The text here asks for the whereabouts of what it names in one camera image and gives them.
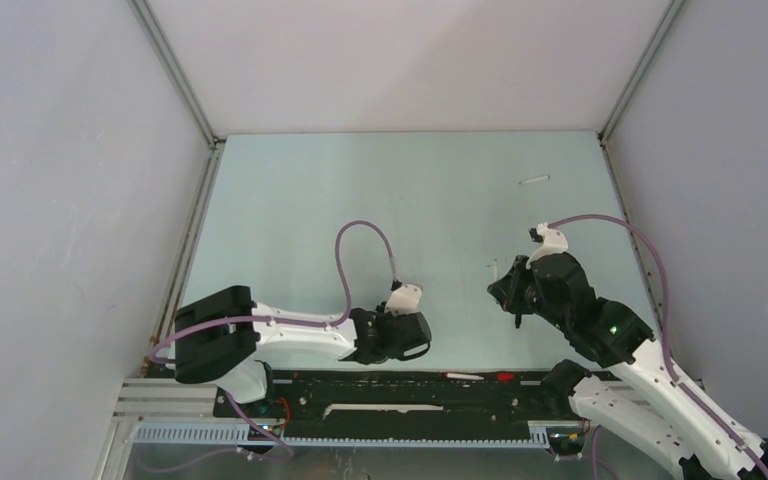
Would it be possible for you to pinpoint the white pen red cap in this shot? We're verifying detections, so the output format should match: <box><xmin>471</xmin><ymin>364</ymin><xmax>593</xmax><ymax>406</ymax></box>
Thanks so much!
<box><xmin>443</xmin><ymin>372</ymin><xmax>516</xmax><ymax>382</ymax></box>

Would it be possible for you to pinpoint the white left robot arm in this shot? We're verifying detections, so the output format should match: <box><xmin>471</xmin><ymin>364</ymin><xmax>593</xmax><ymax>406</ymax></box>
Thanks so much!
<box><xmin>166</xmin><ymin>285</ymin><xmax>432</xmax><ymax>417</ymax></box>

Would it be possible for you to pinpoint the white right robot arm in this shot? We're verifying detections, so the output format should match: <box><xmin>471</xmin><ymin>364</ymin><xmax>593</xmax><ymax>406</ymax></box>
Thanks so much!
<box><xmin>487</xmin><ymin>253</ymin><xmax>768</xmax><ymax>479</ymax></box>

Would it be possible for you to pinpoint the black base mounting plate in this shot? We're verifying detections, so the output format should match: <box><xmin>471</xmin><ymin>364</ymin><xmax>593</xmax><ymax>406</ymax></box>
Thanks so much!
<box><xmin>212</xmin><ymin>370</ymin><xmax>593</xmax><ymax>440</ymax></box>

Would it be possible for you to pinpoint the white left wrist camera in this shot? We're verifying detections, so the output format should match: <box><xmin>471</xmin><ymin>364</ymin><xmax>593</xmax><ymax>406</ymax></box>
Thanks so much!
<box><xmin>384</xmin><ymin>282</ymin><xmax>423</xmax><ymax>316</ymax></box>

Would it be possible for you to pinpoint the slotted white cable duct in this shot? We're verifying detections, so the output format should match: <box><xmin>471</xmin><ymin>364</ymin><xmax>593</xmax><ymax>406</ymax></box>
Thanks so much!
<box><xmin>132</xmin><ymin>422</ymin><xmax>549</xmax><ymax>449</ymax></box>

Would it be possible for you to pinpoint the aluminium frame rail right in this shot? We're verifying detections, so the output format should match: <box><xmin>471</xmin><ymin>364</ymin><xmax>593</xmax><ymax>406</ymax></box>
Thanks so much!
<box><xmin>598</xmin><ymin>0</ymin><xmax>692</xmax><ymax>329</ymax></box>

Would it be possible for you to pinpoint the aluminium frame rail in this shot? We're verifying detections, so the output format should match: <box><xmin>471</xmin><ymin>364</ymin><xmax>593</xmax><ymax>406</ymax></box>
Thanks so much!
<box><xmin>129</xmin><ymin>1</ymin><xmax>222</xmax><ymax>350</ymax></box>
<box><xmin>598</xmin><ymin>0</ymin><xmax>692</xmax><ymax>329</ymax></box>

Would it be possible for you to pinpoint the aluminium frame rail left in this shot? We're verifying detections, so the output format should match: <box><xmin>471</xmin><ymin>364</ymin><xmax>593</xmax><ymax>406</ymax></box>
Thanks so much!
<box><xmin>129</xmin><ymin>1</ymin><xmax>222</xmax><ymax>350</ymax></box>

